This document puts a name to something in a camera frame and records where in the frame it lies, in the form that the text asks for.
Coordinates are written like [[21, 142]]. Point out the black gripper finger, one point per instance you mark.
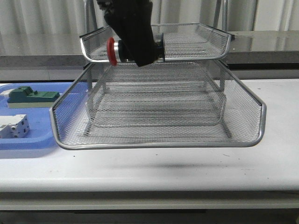
[[131, 21]]

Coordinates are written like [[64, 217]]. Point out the red emergency stop button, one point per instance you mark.
[[118, 53]]

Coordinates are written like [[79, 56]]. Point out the silver mesh tray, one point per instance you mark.
[[242, 125], [157, 110], [182, 42]]

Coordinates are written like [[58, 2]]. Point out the dark grey stone counter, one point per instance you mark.
[[249, 50]]

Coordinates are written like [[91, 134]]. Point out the blue plastic tray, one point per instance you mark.
[[42, 123]]

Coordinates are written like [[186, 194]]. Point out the white circuit breaker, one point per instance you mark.
[[16, 126]]

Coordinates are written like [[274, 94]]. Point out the silver metal rack frame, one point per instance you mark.
[[221, 12]]

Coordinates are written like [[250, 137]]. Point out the green and beige switch block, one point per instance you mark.
[[26, 97]]

